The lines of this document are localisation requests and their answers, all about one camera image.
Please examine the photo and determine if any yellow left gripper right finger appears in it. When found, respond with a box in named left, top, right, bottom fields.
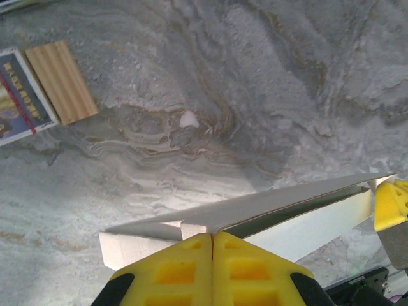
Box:
left=212, top=231, right=334, bottom=306

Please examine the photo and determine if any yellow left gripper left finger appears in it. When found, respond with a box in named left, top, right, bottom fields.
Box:
left=92, top=234, right=214, bottom=306

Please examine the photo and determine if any white paper box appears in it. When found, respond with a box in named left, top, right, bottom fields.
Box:
left=98, top=173, right=398, bottom=268

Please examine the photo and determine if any small white paper scrap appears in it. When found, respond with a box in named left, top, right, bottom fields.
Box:
left=180, top=110, right=199, bottom=128

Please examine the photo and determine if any ridged wooden block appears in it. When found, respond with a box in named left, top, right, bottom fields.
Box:
left=24, top=40, right=99, bottom=126

